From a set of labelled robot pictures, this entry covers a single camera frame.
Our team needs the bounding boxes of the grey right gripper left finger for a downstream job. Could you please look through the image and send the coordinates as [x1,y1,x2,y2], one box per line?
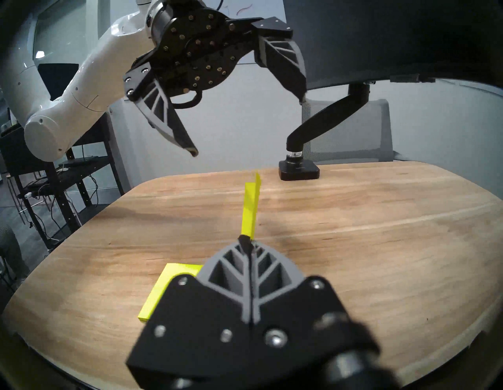
[126,235,252,390]

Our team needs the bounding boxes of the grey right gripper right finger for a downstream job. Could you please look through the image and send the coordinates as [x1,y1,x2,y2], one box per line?
[249,241,351,390]

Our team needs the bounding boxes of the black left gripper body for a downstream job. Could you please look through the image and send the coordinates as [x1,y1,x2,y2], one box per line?
[151,6,261,95]

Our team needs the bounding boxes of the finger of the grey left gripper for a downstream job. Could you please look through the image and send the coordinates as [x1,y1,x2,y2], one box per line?
[251,17,308,105]
[124,62,199,158]

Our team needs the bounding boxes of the yellow sticky note pad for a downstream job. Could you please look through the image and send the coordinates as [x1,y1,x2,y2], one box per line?
[138,263,204,324]

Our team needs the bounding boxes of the single yellow sticky note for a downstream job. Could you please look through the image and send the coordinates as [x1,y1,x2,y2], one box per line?
[239,172,262,240]

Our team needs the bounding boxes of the flat black shelf device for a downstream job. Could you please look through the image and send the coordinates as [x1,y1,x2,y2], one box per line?
[59,156,99,168]

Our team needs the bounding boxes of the curved black computer monitor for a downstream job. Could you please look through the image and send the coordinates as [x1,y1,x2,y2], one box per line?
[283,0,503,93]

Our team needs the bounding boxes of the grey mesh office chair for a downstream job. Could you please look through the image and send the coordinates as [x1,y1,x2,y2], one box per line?
[301,98,395,165]

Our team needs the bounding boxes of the black metal equipment rack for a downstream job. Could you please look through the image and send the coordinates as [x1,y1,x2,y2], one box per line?
[0,113,125,252]

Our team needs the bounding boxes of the black camera cable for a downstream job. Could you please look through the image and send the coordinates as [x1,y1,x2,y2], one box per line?
[171,90,204,109]

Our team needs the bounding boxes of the tangled black rack cables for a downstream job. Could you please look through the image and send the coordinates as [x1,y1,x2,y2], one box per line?
[11,173,99,236]

